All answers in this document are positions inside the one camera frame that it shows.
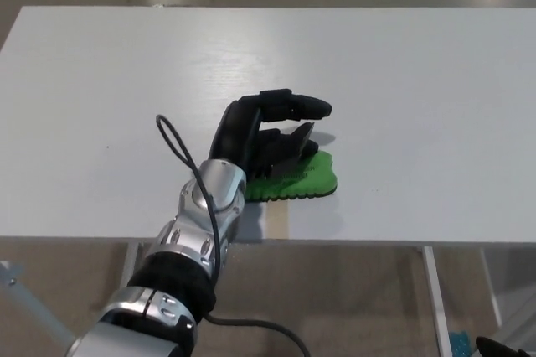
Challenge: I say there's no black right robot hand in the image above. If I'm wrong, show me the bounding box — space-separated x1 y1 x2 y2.
475 335 529 357

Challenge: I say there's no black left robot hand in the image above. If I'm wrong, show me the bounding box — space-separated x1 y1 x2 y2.
208 88 335 180

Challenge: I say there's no green whiteboard eraser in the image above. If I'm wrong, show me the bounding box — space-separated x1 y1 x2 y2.
244 150 339 203

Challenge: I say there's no teal textured object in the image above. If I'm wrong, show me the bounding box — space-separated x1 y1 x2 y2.
448 321 472 357

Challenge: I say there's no white table leg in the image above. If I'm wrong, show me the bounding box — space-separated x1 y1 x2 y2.
421 246 451 357
121 242 142 291
480 247 503 329

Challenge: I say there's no beige masking tape strip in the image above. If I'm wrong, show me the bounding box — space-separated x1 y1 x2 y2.
267 200 291 242

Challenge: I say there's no grey metal stand frame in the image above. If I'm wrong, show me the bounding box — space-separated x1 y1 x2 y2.
0 261 75 346

